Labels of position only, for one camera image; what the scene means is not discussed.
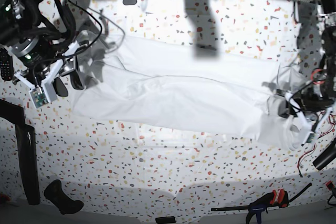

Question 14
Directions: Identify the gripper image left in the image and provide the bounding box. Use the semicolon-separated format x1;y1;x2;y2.
6;37;85;101

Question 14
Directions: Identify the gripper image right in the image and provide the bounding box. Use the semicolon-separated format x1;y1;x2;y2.
278;87;335;145

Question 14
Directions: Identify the white T-shirt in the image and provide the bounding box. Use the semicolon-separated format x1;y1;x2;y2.
70;36;303;150

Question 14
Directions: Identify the black cylinder flashlight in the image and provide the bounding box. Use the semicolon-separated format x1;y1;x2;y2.
313;139;335;170

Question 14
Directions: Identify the black chair armrest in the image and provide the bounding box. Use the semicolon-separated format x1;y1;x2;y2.
1;100;40;205

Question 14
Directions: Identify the black TV remote control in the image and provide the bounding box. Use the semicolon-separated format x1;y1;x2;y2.
0;48;14;81

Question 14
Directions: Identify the small orange clip right edge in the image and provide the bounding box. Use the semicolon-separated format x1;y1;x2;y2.
326;181;334;190

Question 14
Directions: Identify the black orange bar clamp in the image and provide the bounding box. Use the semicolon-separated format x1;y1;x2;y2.
211;183;312;224

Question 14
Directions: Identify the terrazzo pattern table cloth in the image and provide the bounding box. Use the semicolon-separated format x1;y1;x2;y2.
0;0;336;223

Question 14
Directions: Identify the black game controller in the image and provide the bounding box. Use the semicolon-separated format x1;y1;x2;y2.
44;179;84;215

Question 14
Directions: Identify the small black rectangular device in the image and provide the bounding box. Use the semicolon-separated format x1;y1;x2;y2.
155;216;176;224

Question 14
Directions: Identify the wrist camera board image right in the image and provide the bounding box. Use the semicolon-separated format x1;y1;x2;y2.
306;132;317;144

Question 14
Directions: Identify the wrist camera board image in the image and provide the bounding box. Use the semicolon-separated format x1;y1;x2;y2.
306;132;317;144
29;87;49;109

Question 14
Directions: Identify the wrist camera board image left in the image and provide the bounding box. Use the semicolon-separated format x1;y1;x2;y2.
29;87;49;109

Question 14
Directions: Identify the red black wire bundle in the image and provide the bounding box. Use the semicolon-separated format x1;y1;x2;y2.
296;69;336;178

